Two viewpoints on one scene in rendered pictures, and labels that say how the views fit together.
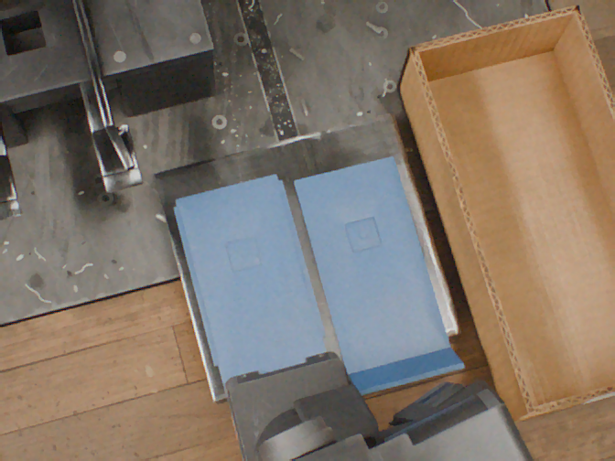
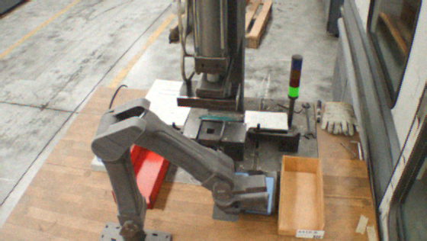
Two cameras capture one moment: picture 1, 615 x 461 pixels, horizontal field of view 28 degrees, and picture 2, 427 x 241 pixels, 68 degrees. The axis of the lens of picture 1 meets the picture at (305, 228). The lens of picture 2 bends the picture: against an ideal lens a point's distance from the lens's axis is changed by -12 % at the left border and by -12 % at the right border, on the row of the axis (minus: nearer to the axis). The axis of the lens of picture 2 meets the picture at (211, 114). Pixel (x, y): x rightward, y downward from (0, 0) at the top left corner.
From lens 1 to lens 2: 55 cm
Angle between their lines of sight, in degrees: 41
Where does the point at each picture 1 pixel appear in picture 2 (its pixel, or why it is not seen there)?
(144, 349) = (206, 196)
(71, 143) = not seen: hidden behind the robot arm
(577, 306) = (302, 217)
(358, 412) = not seen: hidden behind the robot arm
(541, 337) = (292, 221)
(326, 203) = not seen: hidden behind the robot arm
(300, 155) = (254, 172)
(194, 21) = (242, 138)
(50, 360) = (187, 191)
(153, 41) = (232, 138)
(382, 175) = (269, 180)
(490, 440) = (259, 179)
